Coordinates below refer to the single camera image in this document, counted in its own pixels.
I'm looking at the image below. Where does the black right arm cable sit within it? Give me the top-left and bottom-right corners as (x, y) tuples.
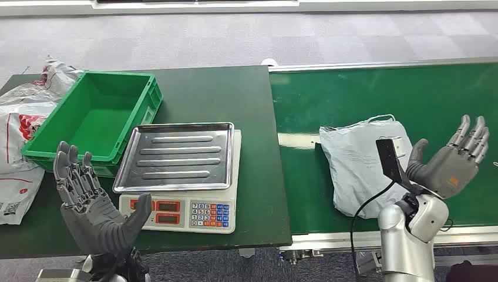
(349, 180), (398, 278)

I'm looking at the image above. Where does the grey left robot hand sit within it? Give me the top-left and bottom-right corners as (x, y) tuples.
(53, 141), (153, 258)

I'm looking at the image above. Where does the black object on floor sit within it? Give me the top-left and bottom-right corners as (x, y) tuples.
(445, 260), (498, 282)

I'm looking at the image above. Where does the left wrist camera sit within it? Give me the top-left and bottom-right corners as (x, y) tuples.
(36, 268), (92, 282)

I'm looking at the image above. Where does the grey plastic mailer package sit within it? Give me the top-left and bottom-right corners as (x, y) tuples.
(319, 114), (414, 220)

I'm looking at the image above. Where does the green plastic crate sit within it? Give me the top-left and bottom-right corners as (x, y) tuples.
(21, 70), (163, 179)

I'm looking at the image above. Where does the dark green table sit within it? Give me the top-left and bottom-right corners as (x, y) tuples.
(0, 65), (293, 261)

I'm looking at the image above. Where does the white electronic scale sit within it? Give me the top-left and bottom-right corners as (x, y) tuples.
(118, 129), (242, 234)

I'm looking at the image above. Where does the green conveyor belt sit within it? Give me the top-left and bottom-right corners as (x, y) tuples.
(268, 57), (498, 252)

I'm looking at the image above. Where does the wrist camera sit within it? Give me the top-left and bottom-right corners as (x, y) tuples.
(36, 268), (92, 282)
(375, 136), (413, 192)

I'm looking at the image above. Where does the metal conveyor frame bracket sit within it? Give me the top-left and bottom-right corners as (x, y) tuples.
(278, 249), (324, 266)

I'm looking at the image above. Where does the crumpled white plastic bag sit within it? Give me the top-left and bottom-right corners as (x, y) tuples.
(0, 55), (85, 106)

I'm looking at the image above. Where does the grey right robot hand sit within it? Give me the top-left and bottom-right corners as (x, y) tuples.
(406, 115), (490, 200)

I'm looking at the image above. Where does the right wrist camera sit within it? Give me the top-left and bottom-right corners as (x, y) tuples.
(375, 136), (413, 192)

